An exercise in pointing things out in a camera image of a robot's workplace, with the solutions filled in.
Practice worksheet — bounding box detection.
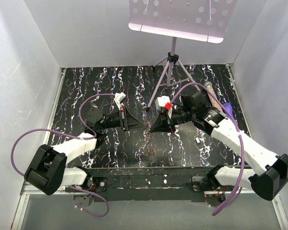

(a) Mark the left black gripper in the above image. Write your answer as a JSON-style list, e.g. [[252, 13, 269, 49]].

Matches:
[[99, 106, 147, 132]]

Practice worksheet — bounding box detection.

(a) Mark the white black key fob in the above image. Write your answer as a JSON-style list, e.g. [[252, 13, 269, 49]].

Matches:
[[195, 137, 201, 145]]

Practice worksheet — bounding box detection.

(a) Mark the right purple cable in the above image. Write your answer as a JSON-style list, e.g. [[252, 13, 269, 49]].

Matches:
[[170, 82, 246, 216]]

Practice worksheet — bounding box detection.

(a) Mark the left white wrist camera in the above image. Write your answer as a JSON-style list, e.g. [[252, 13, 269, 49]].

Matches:
[[114, 92, 126, 109]]

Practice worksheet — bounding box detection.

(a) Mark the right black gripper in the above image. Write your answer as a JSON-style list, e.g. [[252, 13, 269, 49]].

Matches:
[[149, 107, 194, 134]]

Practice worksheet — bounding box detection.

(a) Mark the lilac music stand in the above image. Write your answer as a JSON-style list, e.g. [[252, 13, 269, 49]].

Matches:
[[128, 0, 237, 111]]

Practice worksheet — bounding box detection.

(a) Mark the glitter toy microphone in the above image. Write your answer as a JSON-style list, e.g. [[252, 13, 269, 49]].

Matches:
[[204, 81, 222, 111]]

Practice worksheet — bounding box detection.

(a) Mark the black front rail base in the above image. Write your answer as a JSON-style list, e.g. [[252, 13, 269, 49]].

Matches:
[[64, 166, 243, 203]]

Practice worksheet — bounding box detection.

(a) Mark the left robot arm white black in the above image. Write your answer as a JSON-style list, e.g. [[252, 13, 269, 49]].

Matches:
[[24, 106, 145, 195]]

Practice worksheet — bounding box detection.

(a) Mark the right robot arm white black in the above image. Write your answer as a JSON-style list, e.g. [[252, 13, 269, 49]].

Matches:
[[150, 90, 288, 201]]

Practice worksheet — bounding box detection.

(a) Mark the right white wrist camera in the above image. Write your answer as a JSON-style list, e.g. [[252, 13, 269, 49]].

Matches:
[[155, 96, 173, 111]]

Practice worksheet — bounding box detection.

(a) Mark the large toothed keyring disc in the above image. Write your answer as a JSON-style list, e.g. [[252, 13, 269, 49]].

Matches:
[[144, 121, 156, 157]]

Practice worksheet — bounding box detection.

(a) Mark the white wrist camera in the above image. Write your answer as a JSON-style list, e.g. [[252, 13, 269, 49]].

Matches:
[[155, 96, 173, 111], [114, 92, 126, 109]]

